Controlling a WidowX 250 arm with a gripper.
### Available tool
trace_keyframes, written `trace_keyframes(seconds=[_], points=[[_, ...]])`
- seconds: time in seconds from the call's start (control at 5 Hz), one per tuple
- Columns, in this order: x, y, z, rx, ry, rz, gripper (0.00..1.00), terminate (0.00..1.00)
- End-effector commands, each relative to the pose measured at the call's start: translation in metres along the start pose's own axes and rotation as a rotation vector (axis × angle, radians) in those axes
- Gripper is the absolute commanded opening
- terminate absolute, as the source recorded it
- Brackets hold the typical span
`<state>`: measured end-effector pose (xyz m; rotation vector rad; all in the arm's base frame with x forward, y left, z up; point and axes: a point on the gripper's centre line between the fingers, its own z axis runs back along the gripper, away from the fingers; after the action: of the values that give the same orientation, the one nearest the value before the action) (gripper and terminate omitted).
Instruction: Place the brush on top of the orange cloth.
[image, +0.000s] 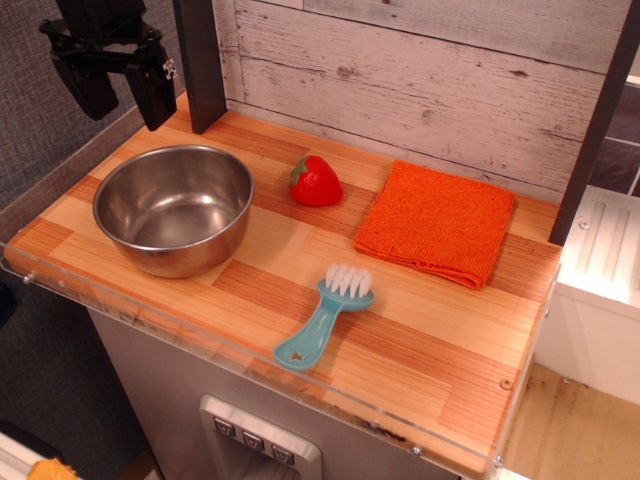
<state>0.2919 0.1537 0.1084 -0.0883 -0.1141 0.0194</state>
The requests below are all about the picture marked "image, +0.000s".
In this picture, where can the dark right cabinet post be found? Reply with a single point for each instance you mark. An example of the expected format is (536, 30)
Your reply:
(605, 108)

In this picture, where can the orange yellow object bottom left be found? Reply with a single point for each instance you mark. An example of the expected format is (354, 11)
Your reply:
(51, 469)

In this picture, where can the stainless steel bowl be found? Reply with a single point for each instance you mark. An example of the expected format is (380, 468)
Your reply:
(177, 211)

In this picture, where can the silver dispenser panel with buttons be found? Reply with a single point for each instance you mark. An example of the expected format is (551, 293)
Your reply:
(245, 446)

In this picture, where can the clear acrylic edge guard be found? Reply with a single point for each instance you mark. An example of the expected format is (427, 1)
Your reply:
(430, 366)

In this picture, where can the folded orange cloth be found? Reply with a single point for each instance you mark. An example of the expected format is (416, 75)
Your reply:
(437, 223)

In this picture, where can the dark left cabinet post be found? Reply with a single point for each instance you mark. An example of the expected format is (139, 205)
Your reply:
(199, 49)

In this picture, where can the red toy strawberry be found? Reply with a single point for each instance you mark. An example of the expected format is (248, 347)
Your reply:
(314, 183)

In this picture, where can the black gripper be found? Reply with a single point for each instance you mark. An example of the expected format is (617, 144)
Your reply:
(95, 37)

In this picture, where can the teal brush with white bristles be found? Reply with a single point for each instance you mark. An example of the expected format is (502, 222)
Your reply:
(344, 288)

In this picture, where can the grey toy fridge cabinet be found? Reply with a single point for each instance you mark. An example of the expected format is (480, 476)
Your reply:
(165, 381)

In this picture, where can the dark cabinet post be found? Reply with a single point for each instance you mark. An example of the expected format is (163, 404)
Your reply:
(605, 108)
(199, 49)

